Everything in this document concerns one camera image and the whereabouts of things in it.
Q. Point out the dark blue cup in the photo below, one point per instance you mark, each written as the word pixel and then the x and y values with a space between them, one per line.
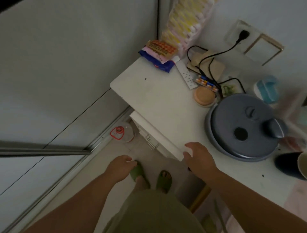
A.
pixel 286 165

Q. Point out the person's right forearm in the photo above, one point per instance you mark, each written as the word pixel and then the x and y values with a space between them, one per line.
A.
pixel 249 204

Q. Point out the blue packet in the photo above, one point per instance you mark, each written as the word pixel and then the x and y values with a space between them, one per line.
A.
pixel 163 65

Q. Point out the metal sliding door frame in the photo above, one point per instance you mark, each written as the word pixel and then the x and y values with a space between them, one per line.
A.
pixel 48 150

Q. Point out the pack of colourful small tubes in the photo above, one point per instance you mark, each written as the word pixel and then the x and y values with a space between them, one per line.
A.
pixel 206 84

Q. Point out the beige cloth pouch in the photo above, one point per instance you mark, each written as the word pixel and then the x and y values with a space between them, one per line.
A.
pixel 215 66

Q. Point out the black plug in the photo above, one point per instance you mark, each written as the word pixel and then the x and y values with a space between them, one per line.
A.
pixel 242 36

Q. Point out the gold framed wall switch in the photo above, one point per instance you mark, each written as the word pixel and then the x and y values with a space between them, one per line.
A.
pixel 263 49

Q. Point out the white cup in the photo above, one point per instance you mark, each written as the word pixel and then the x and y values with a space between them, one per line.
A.
pixel 303 165

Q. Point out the person's left forearm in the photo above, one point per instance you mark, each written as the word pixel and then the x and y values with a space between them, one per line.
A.
pixel 79 206

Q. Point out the blue and white container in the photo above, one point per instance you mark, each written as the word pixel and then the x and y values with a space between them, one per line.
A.
pixel 266 89

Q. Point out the clear jar with red lid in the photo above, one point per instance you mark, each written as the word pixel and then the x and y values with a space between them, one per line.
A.
pixel 121 133

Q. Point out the person's left hand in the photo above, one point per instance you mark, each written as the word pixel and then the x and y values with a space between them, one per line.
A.
pixel 118 169

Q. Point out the pink packet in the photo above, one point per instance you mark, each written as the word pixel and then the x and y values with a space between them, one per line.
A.
pixel 157 55

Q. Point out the small green printed packet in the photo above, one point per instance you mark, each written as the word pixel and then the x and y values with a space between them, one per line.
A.
pixel 230 89

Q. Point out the green slipper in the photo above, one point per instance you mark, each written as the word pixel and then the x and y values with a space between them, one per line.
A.
pixel 164 181
pixel 138 172

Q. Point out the round wooden lid jar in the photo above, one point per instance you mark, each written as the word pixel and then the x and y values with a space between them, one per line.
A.
pixel 204 96

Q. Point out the person's right hand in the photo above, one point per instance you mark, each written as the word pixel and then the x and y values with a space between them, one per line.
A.
pixel 202 162

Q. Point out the person's right thumb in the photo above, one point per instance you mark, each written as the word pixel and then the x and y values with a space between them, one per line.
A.
pixel 187 160

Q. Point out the clear plastic storage box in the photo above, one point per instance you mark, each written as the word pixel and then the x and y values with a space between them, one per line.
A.
pixel 296 115

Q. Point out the pack of toilet paper rolls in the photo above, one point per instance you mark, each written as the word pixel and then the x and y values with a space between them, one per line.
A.
pixel 186 26

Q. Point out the white power strip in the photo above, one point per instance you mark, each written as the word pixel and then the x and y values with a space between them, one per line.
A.
pixel 187 75

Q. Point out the person's left fingers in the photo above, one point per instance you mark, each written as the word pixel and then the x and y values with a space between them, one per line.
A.
pixel 127 163

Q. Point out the white wall socket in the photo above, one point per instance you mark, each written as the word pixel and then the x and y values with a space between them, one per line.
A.
pixel 236 36

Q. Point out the yellow stool leg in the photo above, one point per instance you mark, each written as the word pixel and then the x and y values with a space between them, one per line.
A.
pixel 200 198

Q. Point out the olive green shorts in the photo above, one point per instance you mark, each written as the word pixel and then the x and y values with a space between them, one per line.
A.
pixel 153 212

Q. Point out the grey electric cooking pot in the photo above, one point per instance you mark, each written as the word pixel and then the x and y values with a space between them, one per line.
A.
pixel 239 127

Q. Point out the orange snack packet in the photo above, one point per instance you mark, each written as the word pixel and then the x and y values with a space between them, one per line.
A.
pixel 162 49

